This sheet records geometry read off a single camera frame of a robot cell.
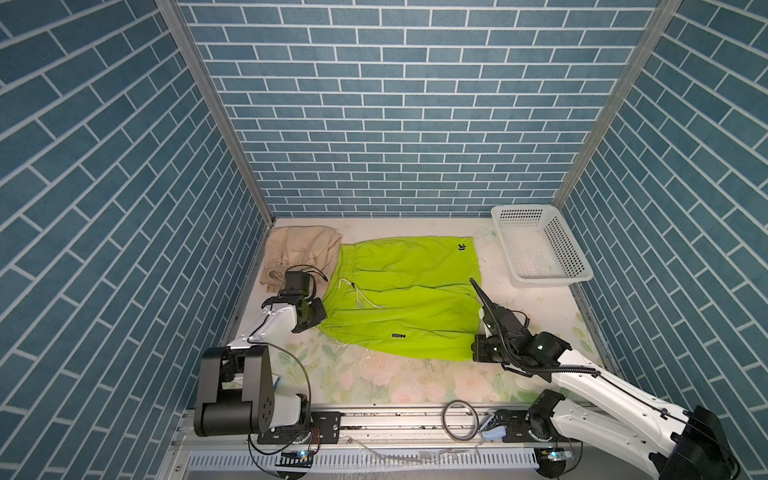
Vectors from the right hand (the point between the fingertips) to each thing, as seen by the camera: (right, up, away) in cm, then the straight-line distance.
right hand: (467, 344), depth 81 cm
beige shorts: (-54, +26, +25) cm, 65 cm away
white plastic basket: (+36, +27, +34) cm, 56 cm away
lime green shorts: (-15, +11, +15) cm, 24 cm away
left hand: (-44, +6, +10) cm, 45 cm away
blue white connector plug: (+4, -19, -9) cm, 21 cm away
